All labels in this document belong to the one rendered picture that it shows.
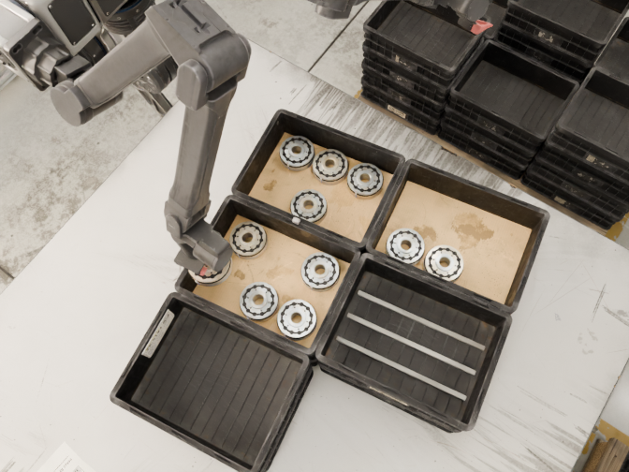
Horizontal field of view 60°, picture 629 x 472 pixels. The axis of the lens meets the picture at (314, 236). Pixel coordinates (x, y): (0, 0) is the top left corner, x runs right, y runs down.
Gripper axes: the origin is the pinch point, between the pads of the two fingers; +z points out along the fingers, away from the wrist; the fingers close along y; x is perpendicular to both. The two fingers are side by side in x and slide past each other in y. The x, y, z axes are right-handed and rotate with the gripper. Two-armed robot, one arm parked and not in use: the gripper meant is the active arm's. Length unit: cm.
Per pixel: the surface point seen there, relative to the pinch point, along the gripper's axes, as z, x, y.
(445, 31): 58, -16, 135
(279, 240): 22.6, -6.9, 18.0
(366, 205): 23, -25, 38
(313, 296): 22.3, -22.7, 7.5
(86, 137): 107, 127, 48
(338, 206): 22.7, -17.4, 34.3
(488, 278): 22, -63, 32
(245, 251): 19.7, -0.9, 10.3
